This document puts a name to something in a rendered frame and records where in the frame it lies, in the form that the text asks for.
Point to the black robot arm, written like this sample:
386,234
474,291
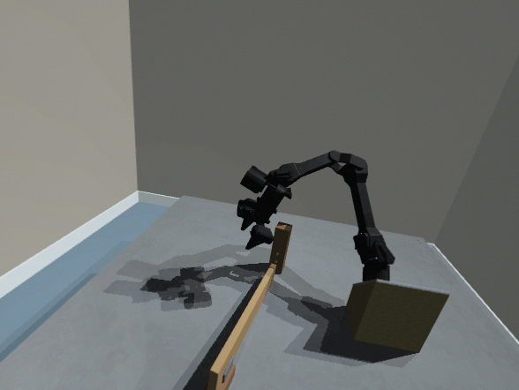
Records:
369,242

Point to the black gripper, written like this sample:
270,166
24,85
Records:
260,234

